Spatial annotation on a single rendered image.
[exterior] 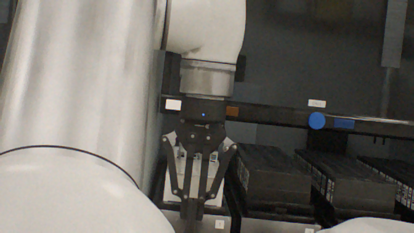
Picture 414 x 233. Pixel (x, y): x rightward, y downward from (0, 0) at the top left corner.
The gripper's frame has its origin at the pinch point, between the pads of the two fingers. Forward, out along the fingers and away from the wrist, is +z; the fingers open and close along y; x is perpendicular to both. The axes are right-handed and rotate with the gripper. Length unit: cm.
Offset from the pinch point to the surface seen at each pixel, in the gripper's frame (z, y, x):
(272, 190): -5.0, -14.0, -9.9
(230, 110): -18.3, -4.9, -8.6
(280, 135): -10, -24, -87
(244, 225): 0.4, -9.1, -2.3
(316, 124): -17.6, -20.0, -7.6
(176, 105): -18.1, 4.5, -8.6
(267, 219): -0.9, -12.9, -3.0
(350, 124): -18.2, -26.1, -8.6
